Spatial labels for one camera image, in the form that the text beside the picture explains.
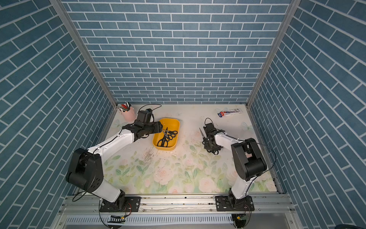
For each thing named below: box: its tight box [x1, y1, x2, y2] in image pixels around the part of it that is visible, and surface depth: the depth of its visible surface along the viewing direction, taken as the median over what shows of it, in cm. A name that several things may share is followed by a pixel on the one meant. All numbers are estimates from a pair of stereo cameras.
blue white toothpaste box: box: [217, 107, 243, 118], surface depth 118 cm
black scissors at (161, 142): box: [157, 126, 169, 148], surface depth 99 cm
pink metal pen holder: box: [122, 106, 137, 122], surface depth 107 cm
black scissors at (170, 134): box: [162, 128, 178, 140], surface depth 104 cm
